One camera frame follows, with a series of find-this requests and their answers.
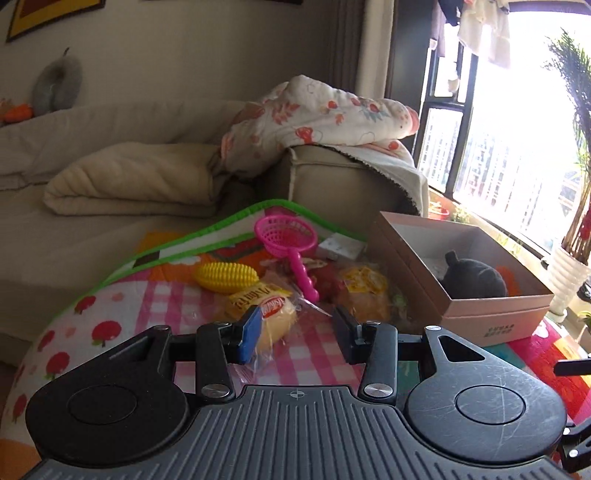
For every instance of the pink toy strainer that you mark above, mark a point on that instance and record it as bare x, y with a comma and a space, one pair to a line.
281, 233

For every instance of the black plush toy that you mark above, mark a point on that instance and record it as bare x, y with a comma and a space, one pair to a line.
475, 277

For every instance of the bread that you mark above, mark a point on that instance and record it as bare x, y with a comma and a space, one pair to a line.
279, 318
364, 300

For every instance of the grey curtain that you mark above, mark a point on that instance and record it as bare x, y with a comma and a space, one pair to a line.
364, 46

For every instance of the white plant pot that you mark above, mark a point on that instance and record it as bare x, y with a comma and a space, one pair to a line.
565, 281

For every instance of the white hanging garment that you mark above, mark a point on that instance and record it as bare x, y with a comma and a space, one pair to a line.
489, 32

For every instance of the floral print blanket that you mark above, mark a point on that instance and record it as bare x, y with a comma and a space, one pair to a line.
314, 115

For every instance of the dark hanging garment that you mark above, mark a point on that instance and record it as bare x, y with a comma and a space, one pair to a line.
450, 11

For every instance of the folded beige blanket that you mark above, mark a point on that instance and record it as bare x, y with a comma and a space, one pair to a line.
129, 180

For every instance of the grey neck pillow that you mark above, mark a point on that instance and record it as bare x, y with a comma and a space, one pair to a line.
57, 78

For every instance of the yellow toy corn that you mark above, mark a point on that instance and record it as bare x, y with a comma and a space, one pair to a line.
224, 278

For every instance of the beige towel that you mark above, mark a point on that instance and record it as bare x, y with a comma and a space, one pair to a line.
392, 166

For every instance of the colourful play mat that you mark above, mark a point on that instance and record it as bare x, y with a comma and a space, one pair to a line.
157, 304

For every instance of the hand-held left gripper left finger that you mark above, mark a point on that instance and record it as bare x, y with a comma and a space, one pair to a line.
251, 337

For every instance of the yellow framed picture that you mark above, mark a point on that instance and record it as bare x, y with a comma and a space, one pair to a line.
51, 14

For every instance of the small white box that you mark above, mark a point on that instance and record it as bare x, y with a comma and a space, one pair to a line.
341, 247

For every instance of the black window frame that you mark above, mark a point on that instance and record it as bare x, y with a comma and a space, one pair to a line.
422, 106

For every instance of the red flower pot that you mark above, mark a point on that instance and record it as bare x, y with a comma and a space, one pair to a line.
438, 212

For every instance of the orange plush toy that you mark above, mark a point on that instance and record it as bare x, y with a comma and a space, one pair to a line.
18, 113

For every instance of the beige sofa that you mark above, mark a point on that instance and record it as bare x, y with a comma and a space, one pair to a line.
46, 258

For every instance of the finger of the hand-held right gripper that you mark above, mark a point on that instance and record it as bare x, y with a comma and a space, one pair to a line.
575, 366

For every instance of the pink cardboard box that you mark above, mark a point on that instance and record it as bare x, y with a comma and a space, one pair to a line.
489, 318

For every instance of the green potted plant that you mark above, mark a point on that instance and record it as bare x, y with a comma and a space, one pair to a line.
577, 92

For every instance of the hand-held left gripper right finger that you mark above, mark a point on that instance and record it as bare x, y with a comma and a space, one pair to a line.
342, 333

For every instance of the red packaged snack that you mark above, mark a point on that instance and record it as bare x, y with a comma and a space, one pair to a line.
325, 284

